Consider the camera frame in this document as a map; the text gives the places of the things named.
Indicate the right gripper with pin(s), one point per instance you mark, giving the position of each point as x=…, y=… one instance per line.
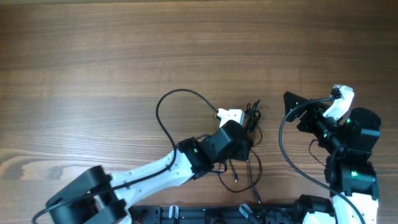
x=315, y=111

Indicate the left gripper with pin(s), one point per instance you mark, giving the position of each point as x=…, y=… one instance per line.
x=244, y=149

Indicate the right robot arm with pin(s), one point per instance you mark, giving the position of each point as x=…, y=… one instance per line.
x=348, y=135

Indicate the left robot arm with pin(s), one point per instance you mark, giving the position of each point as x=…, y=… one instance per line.
x=96, y=197

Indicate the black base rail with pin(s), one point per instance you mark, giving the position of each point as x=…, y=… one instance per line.
x=265, y=214

